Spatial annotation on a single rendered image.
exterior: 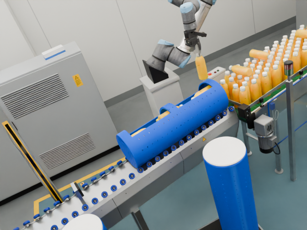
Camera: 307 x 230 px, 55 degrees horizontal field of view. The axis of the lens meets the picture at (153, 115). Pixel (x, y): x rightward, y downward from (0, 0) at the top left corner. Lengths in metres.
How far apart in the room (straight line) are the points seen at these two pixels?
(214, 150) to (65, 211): 1.10
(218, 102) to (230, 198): 0.70
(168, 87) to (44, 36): 2.35
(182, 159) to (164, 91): 0.85
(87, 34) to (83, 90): 1.36
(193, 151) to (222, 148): 0.38
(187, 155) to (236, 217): 0.56
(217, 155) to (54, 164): 2.49
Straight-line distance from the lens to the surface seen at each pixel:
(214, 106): 2.27
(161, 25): 4.99
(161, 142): 2.08
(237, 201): 2.15
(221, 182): 2.00
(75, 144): 3.85
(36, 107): 3.58
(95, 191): 2.22
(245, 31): 5.85
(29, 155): 2.25
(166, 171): 2.23
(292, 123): 2.69
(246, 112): 2.40
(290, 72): 2.41
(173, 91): 2.92
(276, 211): 2.94
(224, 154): 1.96
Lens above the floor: 2.36
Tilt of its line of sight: 32 degrees down
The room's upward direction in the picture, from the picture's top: 19 degrees counter-clockwise
